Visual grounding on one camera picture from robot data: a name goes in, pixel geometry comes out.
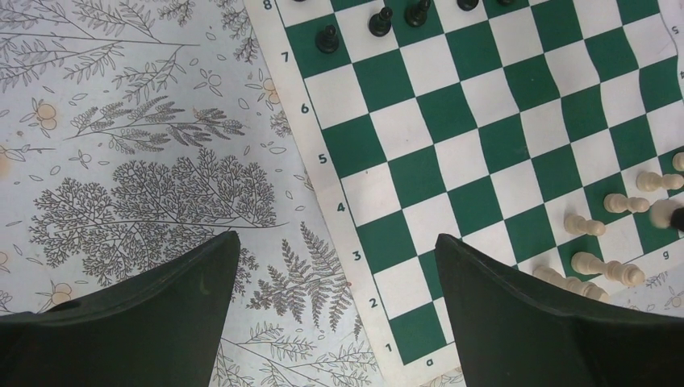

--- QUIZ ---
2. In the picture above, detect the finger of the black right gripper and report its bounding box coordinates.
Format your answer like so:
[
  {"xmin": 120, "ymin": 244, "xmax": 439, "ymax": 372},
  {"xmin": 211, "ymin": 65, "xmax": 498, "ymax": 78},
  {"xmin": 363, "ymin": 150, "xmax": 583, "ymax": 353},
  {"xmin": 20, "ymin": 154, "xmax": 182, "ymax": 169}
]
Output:
[{"xmin": 649, "ymin": 199, "xmax": 683, "ymax": 231}]

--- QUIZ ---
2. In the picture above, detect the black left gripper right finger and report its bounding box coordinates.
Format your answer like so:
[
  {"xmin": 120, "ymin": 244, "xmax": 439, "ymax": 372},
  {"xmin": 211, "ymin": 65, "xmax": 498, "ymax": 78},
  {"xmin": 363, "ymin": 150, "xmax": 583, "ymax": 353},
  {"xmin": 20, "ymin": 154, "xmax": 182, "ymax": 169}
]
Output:
[{"xmin": 435, "ymin": 234, "xmax": 683, "ymax": 386}]

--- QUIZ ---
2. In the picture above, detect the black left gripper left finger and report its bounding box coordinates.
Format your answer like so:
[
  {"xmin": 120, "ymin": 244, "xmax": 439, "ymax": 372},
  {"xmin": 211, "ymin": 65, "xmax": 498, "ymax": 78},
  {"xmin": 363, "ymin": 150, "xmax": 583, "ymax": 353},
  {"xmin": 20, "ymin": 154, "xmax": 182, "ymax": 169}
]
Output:
[{"xmin": 1, "ymin": 231, "xmax": 240, "ymax": 386}]

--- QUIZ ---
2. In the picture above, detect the white pawn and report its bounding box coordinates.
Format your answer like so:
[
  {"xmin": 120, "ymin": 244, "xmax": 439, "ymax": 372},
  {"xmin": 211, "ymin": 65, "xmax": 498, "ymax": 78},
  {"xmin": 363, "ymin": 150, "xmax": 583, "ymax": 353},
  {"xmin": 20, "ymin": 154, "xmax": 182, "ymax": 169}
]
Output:
[
  {"xmin": 672, "ymin": 152, "xmax": 684, "ymax": 172},
  {"xmin": 603, "ymin": 193, "xmax": 650, "ymax": 214},
  {"xmin": 564, "ymin": 214, "xmax": 606, "ymax": 236},
  {"xmin": 636, "ymin": 172, "xmax": 684, "ymax": 192}
]

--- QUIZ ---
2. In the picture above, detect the white tall piece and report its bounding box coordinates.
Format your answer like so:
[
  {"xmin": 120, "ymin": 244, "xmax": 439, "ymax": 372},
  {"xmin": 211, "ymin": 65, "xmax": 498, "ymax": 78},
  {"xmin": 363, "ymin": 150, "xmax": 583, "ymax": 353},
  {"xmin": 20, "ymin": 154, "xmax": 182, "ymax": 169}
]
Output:
[
  {"xmin": 571, "ymin": 252, "xmax": 645, "ymax": 286},
  {"xmin": 532, "ymin": 266, "xmax": 610, "ymax": 303}
]

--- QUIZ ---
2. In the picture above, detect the green white chess board mat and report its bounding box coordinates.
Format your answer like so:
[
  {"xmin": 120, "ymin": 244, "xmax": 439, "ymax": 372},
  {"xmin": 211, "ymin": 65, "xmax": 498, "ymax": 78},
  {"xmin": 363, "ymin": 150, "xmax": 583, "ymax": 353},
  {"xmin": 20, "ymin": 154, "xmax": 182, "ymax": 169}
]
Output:
[{"xmin": 245, "ymin": 1, "xmax": 683, "ymax": 386}]

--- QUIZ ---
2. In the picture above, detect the floral table mat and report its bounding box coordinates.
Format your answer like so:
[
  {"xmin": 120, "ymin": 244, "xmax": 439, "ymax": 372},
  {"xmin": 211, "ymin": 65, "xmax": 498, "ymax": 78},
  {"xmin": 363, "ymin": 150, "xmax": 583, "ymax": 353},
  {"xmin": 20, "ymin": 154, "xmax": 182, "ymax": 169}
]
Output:
[{"xmin": 0, "ymin": 0, "xmax": 684, "ymax": 387}]

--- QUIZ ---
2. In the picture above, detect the black pawn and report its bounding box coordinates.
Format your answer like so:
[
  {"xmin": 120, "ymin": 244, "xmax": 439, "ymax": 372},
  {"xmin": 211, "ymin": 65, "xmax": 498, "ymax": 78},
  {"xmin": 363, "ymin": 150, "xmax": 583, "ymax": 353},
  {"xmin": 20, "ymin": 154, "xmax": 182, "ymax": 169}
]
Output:
[
  {"xmin": 404, "ymin": 0, "xmax": 432, "ymax": 27},
  {"xmin": 457, "ymin": 0, "xmax": 479, "ymax": 11},
  {"xmin": 368, "ymin": 6, "xmax": 394, "ymax": 37},
  {"xmin": 315, "ymin": 24, "xmax": 340, "ymax": 54}
]

